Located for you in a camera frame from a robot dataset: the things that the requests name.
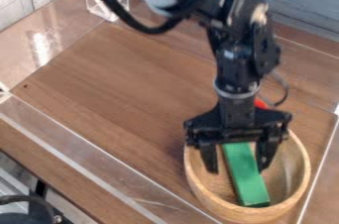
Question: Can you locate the green rectangular block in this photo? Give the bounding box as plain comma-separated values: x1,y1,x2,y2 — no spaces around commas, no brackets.
223,143,270,208

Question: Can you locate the red plush strawberry toy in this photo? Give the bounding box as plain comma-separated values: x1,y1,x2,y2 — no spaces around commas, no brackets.
254,99,268,109

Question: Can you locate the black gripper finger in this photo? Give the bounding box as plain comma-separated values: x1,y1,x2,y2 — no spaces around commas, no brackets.
200,143,219,173
255,136,282,171

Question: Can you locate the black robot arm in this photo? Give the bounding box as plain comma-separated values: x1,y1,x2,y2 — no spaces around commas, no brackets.
144,0,291,173

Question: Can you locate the clear acrylic corner bracket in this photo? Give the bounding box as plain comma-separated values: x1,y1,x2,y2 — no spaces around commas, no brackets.
84,0,129,23

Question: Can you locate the black clamp with cable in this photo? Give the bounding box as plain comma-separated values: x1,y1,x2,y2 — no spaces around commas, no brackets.
0,194,75,224

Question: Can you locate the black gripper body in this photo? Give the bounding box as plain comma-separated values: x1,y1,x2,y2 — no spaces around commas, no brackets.
184,83,292,151

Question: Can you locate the clear acrylic front barrier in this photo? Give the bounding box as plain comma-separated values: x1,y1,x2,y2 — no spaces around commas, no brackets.
0,93,221,224

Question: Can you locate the brown wooden bowl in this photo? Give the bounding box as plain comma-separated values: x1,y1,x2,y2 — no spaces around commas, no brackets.
184,134,311,224

